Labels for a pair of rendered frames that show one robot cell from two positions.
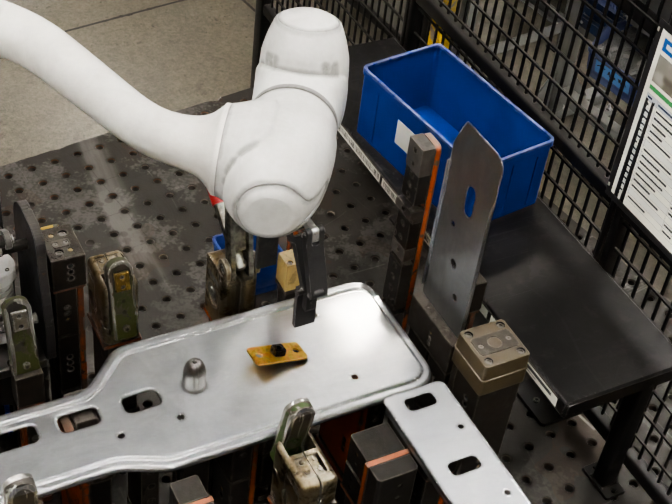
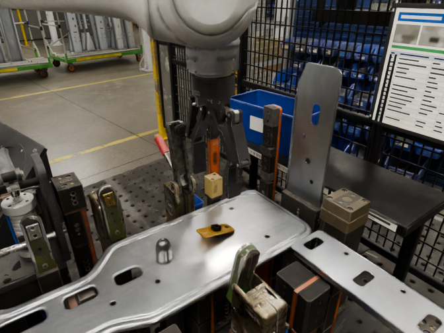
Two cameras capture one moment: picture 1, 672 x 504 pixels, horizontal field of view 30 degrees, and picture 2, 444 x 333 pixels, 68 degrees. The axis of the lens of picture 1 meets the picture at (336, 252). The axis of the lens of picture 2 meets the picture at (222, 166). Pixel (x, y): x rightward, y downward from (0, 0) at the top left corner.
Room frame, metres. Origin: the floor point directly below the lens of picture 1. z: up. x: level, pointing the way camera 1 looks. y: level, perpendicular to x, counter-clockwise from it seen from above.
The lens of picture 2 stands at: (0.63, 0.08, 1.47)
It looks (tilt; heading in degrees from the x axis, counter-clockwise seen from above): 28 degrees down; 357
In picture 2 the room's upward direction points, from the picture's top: straight up
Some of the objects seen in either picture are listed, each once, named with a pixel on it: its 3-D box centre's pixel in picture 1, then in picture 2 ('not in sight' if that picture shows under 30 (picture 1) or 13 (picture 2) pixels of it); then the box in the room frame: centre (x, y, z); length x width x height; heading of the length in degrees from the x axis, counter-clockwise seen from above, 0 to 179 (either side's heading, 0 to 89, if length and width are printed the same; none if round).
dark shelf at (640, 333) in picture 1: (464, 198); (289, 150); (1.61, -0.20, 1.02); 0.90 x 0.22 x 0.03; 32
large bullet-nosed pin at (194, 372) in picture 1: (194, 376); (164, 252); (1.14, 0.17, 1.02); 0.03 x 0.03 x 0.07
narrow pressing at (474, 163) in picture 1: (459, 232); (310, 138); (1.34, -0.17, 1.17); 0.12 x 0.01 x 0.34; 32
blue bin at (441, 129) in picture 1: (450, 133); (275, 120); (1.67, -0.16, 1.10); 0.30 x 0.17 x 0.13; 40
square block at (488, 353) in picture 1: (472, 424); (334, 258); (1.25, -0.24, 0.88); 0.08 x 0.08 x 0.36; 32
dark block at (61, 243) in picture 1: (66, 345); (84, 254); (1.26, 0.38, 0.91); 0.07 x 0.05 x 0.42; 32
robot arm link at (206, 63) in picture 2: not in sight; (212, 56); (1.21, 0.06, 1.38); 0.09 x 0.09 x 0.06
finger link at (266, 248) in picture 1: (266, 246); (199, 157); (1.26, 0.09, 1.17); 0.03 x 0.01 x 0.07; 122
